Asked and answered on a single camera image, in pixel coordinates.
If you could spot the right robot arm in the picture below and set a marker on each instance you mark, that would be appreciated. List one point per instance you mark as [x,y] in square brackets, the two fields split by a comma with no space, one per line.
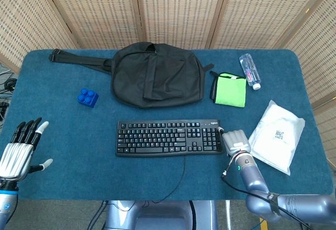
[254,180]

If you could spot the blue carpet table mat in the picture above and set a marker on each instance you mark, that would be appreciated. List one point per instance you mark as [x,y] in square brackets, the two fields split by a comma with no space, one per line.
[78,175]

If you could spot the black fabric backpack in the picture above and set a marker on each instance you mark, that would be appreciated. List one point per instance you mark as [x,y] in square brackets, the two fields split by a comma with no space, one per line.
[162,83]

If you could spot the clear plastic water bottle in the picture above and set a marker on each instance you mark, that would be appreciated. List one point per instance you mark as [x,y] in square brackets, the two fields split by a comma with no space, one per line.
[250,72]

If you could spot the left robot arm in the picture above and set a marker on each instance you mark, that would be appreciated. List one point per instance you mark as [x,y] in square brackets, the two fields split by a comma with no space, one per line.
[6,203]

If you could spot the woven rattan folding screen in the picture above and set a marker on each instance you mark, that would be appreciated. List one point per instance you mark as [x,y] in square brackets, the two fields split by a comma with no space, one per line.
[178,9]

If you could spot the blue plastic building block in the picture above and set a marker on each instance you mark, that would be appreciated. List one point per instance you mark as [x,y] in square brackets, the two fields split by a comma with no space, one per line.
[88,100]

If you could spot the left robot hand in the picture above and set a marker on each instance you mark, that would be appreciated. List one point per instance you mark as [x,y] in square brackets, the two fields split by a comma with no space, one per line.
[15,159]

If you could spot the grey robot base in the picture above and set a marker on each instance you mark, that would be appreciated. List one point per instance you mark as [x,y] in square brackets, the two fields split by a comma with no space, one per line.
[157,217]

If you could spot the white plastic package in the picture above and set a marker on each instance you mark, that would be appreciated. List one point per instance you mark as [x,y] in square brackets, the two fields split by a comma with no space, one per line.
[273,151]

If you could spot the black computer keyboard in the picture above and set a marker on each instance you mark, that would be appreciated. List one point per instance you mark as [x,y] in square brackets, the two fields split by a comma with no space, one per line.
[147,150]

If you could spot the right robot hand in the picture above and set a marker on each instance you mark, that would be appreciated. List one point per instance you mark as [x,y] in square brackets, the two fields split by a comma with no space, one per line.
[236,142]

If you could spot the green microfiber cloth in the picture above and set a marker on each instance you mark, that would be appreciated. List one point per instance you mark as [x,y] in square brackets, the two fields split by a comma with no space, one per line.
[231,93]

